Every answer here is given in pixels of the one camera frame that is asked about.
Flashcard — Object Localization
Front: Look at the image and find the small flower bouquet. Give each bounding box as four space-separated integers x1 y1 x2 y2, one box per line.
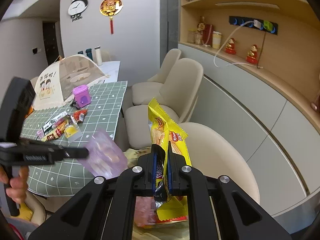
197 16 207 34

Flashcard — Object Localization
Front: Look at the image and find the dark grey tall cabinet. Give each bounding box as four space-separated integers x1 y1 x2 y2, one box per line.
160 0 180 53

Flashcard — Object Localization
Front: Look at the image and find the white yellow plastic holder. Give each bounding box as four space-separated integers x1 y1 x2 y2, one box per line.
64 124 83 143

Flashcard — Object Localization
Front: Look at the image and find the white thermos bottle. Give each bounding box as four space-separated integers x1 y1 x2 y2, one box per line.
94 46 103 65

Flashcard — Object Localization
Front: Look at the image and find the pile of snack wrappers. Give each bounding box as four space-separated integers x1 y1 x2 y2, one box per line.
37 109 88 143

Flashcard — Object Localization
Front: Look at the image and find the yellow lidded cup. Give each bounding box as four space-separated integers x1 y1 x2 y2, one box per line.
212 31 222 49

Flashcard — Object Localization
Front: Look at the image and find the red gold figurine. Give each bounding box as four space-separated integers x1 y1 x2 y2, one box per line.
225 38 237 55
246 44 260 64

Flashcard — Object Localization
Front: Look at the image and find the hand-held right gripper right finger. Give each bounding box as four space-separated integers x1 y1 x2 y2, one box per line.
167 141 293 240

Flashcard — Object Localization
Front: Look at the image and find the yellow plastic bin bag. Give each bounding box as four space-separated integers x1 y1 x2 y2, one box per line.
124 147 190 240

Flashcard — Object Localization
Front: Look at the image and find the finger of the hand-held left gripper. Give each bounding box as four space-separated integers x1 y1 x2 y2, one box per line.
51 147 89 164

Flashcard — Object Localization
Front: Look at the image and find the wooden wall shelf unit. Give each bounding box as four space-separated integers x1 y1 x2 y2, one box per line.
178 0 320 110

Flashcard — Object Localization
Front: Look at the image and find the yellow wafer packet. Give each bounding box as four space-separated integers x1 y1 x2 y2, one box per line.
147 97 189 228

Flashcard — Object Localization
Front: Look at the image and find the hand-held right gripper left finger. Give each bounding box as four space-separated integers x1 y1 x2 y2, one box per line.
27 151 160 240

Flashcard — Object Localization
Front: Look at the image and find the panda wall clock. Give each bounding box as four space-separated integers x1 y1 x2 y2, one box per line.
67 0 88 23

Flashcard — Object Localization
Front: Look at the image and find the yellow seat cushion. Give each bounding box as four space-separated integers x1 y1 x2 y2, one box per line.
17 201 34 222

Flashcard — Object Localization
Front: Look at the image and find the black wall power strip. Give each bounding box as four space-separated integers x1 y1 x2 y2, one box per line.
229 15 278 35

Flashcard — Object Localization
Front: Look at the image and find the red gift bag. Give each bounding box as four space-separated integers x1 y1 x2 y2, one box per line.
204 24 215 46

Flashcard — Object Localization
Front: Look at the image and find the purple translucent wrapper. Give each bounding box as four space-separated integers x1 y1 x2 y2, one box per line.
76 129 128 178

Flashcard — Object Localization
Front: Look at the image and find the cartoon printed mesh food cover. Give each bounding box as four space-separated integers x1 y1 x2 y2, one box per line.
32 55 110 110

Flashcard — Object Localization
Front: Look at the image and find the person's left hand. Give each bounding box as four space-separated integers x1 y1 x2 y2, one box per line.
0 166 30 204

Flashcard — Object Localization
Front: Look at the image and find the grey sideboard cabinet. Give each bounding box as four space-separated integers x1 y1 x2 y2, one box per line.
177 42 320 218

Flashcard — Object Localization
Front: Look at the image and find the green checked tablecloth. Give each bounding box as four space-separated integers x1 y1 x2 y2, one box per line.
19 81 128 196

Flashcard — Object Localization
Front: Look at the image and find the red gold hanging ornament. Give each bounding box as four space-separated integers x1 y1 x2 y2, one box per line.
99 0 124 35

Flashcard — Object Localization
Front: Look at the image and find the pink snack wrapper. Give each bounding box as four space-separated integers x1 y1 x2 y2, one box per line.
134 196 157 228

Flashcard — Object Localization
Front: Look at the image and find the white charging cable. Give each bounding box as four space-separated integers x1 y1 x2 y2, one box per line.
214 22 255 68

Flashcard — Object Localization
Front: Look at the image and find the dark door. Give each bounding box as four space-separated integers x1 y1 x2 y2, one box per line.
42 21 62 67

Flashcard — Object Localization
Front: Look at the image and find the purple plastic box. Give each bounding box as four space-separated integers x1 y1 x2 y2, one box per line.
72 85 91 108

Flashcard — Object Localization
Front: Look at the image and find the black cable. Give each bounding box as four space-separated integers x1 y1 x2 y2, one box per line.
257 31 267 69

